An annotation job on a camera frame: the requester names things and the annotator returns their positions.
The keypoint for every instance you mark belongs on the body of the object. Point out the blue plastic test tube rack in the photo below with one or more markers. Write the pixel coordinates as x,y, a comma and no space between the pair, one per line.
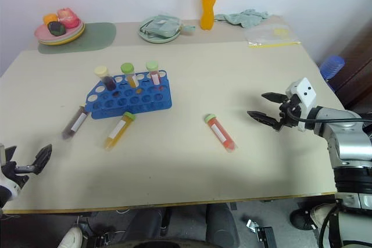
136,102

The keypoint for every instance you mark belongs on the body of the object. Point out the orange soda plastic bottle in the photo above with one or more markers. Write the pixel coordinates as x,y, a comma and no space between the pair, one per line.
208,7

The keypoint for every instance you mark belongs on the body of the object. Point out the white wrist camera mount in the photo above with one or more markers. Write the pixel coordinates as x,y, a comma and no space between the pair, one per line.
305,94
10,188

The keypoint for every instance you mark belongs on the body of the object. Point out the dark rounded shape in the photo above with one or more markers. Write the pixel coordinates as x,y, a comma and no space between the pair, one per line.
222,224

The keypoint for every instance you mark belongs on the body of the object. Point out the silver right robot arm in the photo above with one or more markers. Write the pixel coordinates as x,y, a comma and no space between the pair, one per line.
346,137

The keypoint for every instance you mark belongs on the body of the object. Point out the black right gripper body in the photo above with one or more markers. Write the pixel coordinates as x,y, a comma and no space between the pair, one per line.
289,114

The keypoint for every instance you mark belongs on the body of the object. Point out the green-capped tube with orange liquid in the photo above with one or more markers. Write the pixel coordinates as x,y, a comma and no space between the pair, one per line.
131,79

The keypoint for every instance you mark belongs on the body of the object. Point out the white and black shoe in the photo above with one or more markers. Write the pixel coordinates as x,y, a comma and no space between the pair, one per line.
315,216

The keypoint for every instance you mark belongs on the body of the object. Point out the labelled tube with purple liquid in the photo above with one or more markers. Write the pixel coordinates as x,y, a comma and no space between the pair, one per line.
75,123

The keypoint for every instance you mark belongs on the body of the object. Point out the dark toy fruit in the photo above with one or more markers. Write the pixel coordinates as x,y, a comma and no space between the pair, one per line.
56,28

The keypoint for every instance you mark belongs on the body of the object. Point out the green-capped tube with red-orange liquid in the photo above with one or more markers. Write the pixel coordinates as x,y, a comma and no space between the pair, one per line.
221,132

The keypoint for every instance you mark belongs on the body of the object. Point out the pale green round plate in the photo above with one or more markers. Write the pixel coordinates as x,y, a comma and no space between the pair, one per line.
157,39

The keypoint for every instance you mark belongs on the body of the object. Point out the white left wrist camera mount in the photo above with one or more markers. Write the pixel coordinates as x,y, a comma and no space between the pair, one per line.
10,188

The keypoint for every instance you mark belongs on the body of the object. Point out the crumpled green cloth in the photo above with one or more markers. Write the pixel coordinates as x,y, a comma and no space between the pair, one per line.
247,18

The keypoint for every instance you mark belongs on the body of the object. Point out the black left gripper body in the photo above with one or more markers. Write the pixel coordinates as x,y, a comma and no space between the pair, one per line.
16,174

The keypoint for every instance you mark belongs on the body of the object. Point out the pink plate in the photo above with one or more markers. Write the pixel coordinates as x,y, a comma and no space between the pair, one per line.
42,31

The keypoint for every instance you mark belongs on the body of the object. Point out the yellow-capped tube with dark liquid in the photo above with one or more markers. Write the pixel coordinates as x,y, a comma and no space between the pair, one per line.
108,81

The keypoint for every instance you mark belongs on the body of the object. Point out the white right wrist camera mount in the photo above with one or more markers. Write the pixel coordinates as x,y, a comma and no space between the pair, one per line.
305,94

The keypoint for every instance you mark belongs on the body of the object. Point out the green-capped tube with yellow liquid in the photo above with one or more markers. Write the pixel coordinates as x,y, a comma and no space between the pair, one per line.
119,130

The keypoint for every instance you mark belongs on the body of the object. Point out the blue ribbed water jug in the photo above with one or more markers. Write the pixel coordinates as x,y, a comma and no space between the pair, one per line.
332,66

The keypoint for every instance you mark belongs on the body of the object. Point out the silver robot torso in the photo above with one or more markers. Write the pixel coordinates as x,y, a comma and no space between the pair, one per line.
359,230

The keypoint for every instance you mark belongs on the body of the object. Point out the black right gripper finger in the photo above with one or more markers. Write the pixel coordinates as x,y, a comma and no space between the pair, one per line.
266,118
276,97

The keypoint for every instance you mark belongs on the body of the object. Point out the orange toy fruit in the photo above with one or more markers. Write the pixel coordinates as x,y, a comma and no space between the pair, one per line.
50,18

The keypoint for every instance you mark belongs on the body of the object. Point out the green table mat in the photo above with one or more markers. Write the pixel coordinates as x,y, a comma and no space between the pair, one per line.
98,34

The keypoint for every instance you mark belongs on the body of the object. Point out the clear zip bag yellow strip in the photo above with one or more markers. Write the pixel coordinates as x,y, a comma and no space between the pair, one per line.
270,36

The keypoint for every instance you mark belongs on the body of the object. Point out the pink toy peach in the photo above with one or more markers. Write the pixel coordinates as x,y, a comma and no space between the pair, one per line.
69,18

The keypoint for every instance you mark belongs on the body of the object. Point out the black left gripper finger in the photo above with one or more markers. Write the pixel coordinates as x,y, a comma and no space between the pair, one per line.
43,158
10,152

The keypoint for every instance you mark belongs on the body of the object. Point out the yellow plate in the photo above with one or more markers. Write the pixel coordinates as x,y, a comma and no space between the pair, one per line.
61,43

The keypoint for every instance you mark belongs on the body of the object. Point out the pale-green-capped tube with red liquid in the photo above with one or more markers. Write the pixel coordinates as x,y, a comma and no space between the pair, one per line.
154,77

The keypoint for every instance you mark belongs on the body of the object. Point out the black flat box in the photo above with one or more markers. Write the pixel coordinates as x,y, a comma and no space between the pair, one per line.
266,237

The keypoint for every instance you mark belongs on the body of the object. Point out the dark brown wooden cabinet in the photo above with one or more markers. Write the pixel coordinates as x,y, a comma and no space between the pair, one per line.
359,68

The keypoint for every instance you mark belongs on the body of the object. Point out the clear pouch with green contents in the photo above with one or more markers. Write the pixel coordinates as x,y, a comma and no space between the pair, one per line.
162,26

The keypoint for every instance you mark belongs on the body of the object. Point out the small shiny metal clip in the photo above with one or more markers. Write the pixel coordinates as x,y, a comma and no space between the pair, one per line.
252,225

